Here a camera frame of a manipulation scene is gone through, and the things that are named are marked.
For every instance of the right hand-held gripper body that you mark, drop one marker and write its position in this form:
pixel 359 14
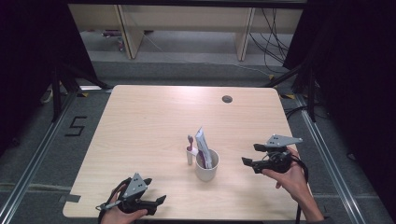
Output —
pixel 278 155

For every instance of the aluminium floor rail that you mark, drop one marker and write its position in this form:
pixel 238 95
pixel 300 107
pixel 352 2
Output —
pixel 34 158
pixel 330 161

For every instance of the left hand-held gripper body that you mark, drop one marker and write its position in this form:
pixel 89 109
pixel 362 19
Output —
pixel 135 186

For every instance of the grey tape strip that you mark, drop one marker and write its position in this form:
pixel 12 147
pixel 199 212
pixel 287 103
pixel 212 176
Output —
pixel 70 198

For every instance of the white and purple toothpaste tube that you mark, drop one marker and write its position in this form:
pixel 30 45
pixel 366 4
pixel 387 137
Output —
pixel 203 146

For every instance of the person's left hand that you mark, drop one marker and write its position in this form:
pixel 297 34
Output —
pixel 120 217

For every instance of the person's right hand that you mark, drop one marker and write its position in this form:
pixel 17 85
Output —
pixel 292 182

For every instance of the purple toothbrush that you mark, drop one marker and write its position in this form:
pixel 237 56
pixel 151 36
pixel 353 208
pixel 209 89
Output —
pixel 190 141

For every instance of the black metal stand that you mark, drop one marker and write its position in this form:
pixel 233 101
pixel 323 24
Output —
pixel 311 93
pixel 56 93

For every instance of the light wooden desk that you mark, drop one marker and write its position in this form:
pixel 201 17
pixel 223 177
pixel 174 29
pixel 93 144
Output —
pixel 186 18

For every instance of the black curtain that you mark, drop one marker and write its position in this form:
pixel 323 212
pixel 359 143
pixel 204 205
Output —
pixel 358 62
pixel 28 56

